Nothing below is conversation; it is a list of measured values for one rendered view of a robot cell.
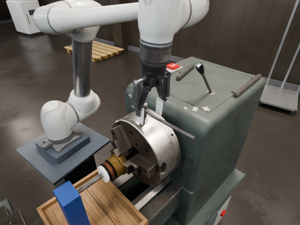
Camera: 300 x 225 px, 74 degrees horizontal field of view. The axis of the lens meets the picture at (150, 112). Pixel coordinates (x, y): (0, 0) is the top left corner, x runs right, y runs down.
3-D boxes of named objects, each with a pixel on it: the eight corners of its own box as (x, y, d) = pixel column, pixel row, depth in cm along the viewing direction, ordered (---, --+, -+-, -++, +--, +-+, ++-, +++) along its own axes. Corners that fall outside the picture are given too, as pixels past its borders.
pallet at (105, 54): (125, 53, 514) (125, 48, 507) (98, 64, 454) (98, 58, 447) (90, 43, 579) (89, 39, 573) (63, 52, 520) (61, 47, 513)
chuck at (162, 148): (127, 146, 108) (126, 98, 88) (170, 186, 91) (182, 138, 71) (113, 155, 103) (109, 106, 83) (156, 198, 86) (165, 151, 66)
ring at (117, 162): (115, 146, 82) (96, 158, 76) (130, 158, 76) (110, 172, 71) (118, 161, 87) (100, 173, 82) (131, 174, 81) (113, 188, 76)
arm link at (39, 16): (40, 2, 71) (72, -2, 80) (19, 5, 82) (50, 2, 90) (53, 40, 78) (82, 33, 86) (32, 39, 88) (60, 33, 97)
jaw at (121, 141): (133, 143, 88) (120, 119, 87) (138, 143, 84) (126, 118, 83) (112, 157, 82) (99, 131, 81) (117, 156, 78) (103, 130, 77)
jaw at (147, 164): (143, 148, 83) (164, 160, 75) (144, 157, 85) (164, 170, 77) (122, 162, 77) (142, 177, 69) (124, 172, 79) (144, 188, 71)
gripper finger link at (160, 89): (149, 74, 63) (153, 71, 64) (157, 96, 72) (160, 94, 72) (157, 79, 61) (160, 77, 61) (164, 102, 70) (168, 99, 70)
